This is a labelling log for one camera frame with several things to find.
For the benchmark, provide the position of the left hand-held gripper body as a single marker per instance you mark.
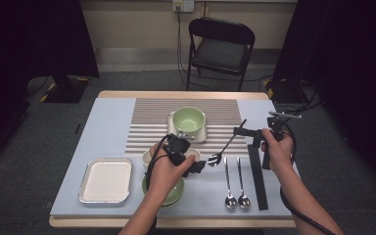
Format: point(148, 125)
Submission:
point(179, 148)

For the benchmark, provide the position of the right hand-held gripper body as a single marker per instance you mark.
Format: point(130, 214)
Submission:
point(277, 129)

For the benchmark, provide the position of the white tray with metal rim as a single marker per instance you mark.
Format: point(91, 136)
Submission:
point(201, 137)
point(106, 181)

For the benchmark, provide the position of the black chopstick holder strip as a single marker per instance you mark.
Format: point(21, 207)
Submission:
point(257, 182)

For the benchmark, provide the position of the green bowl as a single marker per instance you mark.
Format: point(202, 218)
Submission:
point(176, 193)
point(188, 120)

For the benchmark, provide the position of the black curtain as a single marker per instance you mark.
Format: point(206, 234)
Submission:
point(355, 65)
point(29, 39)

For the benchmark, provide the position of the black folding chair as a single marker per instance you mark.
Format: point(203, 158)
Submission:
point(222, 52)

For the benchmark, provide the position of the person's left hand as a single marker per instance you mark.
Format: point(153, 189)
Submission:
point(166, 176)

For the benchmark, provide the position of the light blue board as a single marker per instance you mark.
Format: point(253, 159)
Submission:
point(107, 117)

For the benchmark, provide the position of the black stand base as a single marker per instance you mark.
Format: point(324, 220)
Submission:
point(285, 94)
point(63, 91)

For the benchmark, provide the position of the steel spoon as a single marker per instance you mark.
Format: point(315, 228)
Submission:
point(244, 201)
point(214, 160)
point(230, 201)

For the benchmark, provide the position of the person's right hand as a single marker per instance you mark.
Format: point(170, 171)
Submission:
point(279, 153)

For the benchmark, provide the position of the striped placemat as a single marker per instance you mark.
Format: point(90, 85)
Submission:
point(150, 111)

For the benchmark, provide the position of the white wall socket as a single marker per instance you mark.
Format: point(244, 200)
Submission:
point(183, 5)

